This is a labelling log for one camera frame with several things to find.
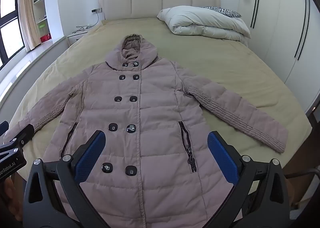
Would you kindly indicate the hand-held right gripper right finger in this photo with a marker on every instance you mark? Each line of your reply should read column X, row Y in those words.
column 222, row 155

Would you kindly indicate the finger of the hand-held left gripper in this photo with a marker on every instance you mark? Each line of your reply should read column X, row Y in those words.
column 3, row 129
column 25, row 134

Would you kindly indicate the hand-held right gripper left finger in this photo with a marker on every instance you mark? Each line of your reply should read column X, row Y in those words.
column 90, row 153

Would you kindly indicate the pink hooded down coat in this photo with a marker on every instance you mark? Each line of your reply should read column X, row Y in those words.
column 155, row 118

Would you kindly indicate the white window ledge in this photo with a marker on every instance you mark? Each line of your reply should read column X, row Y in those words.
column 32, row 63

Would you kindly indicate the bed with beige sheet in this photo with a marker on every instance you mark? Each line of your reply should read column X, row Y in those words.
column 225, row 73

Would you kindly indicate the red box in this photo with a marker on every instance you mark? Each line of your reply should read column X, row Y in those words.
column 45, row 38

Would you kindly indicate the black framed window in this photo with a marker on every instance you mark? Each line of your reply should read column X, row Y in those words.
column 10, row 25

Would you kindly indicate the white nightstand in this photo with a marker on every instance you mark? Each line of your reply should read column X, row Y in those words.
column 75, row 38

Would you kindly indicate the green box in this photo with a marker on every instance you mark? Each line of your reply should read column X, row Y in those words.
column 42, row 26

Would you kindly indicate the beige curtain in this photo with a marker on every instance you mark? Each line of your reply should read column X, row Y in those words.
column 27, row 13

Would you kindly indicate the white folded duvet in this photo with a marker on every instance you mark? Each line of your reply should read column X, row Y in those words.
column 200, row 22

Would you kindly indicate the white wardrobe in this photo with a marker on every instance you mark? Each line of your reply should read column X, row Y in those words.
column 280, row 30

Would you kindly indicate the zebra print pillow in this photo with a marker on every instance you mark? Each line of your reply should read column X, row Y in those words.
column 228, row 12

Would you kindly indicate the beige padded headboard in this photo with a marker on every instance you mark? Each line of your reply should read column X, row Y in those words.
column 147, row 0

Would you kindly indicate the white wall shelf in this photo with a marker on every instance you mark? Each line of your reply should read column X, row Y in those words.
column 41, row 5

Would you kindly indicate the wall socket panel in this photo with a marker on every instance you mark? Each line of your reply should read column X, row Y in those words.
column 97, row 10

